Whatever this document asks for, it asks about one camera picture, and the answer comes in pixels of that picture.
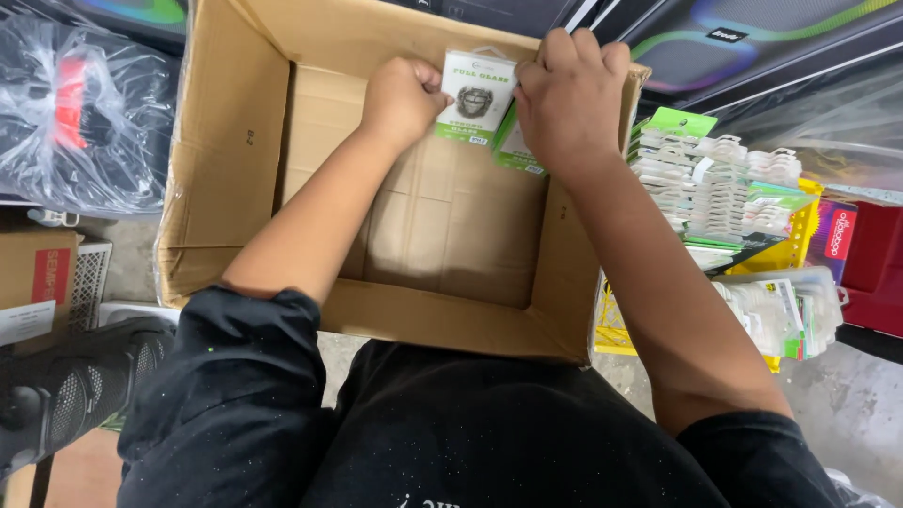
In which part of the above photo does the flat brown cardboard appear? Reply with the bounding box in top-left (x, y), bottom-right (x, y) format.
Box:
top-left (0, 428), bottom-right (122, 508)

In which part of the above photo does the person's left hand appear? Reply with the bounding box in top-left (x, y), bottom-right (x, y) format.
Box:
top-left (358, 56), bottom-right (456, 153)

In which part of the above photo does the purple printed box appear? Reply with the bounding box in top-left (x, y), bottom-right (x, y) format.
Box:
top-left (804, 199), bottom-right (859, 285)

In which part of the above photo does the black speaker carton, neon print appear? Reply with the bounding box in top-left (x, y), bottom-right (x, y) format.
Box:
top-left (591, 0), bottom-right (903, 117)

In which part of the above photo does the black mesh speaker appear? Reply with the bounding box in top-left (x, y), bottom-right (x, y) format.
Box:
top-left (0, 316), bottom-right (177, 482)

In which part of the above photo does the person's right hand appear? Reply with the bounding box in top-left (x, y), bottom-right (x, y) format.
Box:
top-left (513, 28), bottom-right (632, 179)

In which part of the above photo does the white plastic mesh basket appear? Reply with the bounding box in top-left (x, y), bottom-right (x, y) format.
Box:
top-left (67, 238), bottom-right (114, 334)

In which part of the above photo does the green edged screen protector packet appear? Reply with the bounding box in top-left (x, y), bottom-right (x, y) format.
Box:
top-left (491, 104), bottom-right (548, 176)

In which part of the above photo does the clear plastic sheet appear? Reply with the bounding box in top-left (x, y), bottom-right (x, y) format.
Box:
top-left (705, 62), bottom-right (903, 193)

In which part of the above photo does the white green screen protector packet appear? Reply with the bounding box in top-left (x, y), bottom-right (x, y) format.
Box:
top-left (435, 47), bottom-right (520, 146)

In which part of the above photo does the red box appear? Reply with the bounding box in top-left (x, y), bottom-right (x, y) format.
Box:
top-left (838, 199), bottom-right (903, 340)

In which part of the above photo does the yellow plastic crate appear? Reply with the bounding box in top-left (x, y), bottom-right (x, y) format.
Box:
top-left (594, 178), bottom-right (826, 374)

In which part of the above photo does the plastic-wrapped black red appliance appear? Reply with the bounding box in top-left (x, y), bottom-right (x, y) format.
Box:
top-left (0, 13), bottom-right (183, 217)

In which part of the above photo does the stack of white hanger packets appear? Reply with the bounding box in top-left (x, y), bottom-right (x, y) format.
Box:
top-left (626, 107), bottom-right (819, 275)

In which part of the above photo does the large open cardboard box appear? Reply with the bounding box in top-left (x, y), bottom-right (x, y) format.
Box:
top-left (154, 0), bottom-right (652, 365)

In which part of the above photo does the clear bag of packets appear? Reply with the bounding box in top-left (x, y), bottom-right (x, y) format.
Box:
top-left (711, 266), bottom-right (849, 361)

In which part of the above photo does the person's black shirt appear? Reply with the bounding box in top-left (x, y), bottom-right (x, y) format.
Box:
top-left (116, 286), bottom-right (844, 508)

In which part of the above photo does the small red-label cardboard box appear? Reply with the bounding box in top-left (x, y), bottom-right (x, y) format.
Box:
top-left (0, 227), bottom-right (83, 356)

